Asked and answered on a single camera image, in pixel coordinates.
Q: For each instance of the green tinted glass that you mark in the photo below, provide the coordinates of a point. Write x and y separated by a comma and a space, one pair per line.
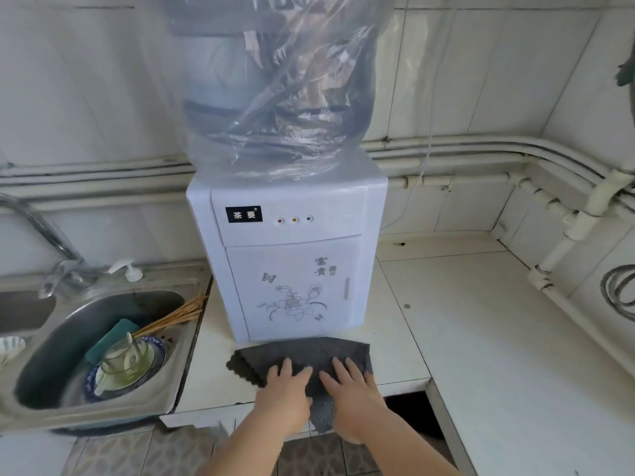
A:
124, 364

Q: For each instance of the thin clear tube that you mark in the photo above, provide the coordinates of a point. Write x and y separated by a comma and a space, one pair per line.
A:
430, 138

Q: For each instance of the blue patterned bowl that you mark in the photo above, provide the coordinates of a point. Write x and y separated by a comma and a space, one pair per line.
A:
159, 351

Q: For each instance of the person's left hand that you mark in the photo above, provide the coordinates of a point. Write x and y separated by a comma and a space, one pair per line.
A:
285, 401

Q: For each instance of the teal green sponge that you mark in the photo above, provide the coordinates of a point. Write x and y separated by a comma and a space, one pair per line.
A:
106, 342

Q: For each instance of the bundle of wooden chopsticks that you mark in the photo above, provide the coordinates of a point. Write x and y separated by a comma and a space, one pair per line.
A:
191, 311
188, 306
196, 302

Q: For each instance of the person's left forearm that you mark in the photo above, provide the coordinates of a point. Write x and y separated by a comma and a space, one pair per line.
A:
248, 451

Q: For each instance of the wooden chopstick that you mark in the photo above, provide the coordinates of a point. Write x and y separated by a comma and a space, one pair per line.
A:
183, 314
186, 319
173, 319
159, 328
168, 324

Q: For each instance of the white water dispenser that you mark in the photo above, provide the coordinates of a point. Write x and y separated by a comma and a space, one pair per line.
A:
297, 272

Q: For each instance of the chrome faucet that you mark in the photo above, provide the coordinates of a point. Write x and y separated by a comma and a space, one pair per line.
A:
44, 228

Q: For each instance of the white soap pump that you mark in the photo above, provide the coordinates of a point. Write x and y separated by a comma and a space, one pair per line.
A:
130, 271

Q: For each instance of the person's right hand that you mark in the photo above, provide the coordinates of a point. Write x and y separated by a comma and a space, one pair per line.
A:
354, 406

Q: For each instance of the person's right forearm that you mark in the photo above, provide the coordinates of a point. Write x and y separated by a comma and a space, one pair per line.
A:
407, 456

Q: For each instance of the white round soup spoon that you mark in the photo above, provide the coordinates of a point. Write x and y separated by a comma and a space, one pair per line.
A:
130, 342

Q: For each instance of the stainless double sink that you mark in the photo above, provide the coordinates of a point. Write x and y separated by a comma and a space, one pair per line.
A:
99, 418

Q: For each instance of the group of white wall pipes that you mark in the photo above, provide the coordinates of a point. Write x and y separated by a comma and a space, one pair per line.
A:
471, 143

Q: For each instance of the blue water bottle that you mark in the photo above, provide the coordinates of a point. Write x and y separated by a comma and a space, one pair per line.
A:
278, 84

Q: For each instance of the dark grey cloth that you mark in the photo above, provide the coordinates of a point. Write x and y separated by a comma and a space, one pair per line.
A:
297, 351

